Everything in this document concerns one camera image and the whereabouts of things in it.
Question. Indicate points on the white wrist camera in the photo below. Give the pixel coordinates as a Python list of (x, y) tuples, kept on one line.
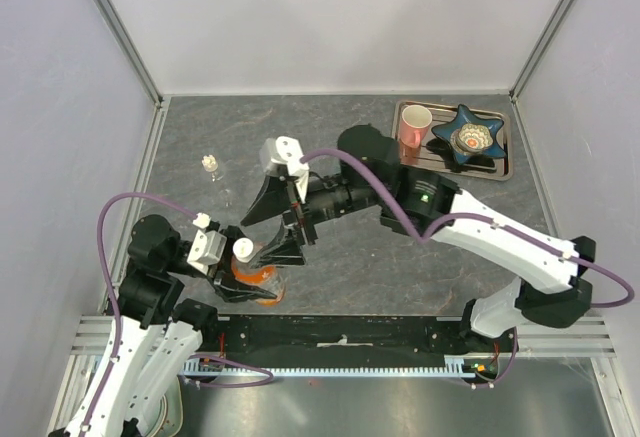
[(207, 247), (282, 156)]

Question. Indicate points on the white bottle cap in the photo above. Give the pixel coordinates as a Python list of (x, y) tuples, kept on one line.
[(244, 249)]

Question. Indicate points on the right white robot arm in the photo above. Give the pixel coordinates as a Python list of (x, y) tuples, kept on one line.
[(548, 288)]

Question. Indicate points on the clear bottle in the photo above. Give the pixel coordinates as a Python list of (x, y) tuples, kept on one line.
[(224, 195)]

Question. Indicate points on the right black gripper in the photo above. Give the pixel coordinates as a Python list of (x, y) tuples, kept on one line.
[(273, 198)]

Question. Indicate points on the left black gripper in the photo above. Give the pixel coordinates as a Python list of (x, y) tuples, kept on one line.
[(220, 274)]

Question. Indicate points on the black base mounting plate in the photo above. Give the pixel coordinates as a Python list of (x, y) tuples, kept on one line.
[(236, 334)]

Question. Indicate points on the small patterned bowl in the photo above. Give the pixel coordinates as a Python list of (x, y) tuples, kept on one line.
[(472, 139)]

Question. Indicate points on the metal tray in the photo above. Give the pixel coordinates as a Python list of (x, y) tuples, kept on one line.
[(435, 155)]

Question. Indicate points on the cream bottle cap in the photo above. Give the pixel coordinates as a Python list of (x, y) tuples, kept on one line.
[(209, 163)]

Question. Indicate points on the pink mug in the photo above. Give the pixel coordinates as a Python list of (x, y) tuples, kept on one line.
[(414, 124)]

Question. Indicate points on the orange drink bottle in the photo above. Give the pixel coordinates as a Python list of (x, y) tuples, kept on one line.
[(265, 277)]

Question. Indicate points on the slotted cable duct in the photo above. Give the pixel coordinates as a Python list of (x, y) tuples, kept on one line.
[(452, 367)]

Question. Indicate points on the green ceramic plate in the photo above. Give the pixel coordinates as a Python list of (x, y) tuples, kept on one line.
[(171, 412)]

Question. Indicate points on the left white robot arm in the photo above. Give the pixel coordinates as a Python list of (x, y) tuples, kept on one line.
[(153, 332)]

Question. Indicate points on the blue star-shaped dish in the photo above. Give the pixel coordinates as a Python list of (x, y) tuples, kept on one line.
[(463, 116)]

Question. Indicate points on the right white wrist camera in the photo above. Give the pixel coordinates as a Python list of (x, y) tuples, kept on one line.
[(282, 156)]

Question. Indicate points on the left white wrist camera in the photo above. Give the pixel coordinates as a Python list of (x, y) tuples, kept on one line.
[(207, 247)]

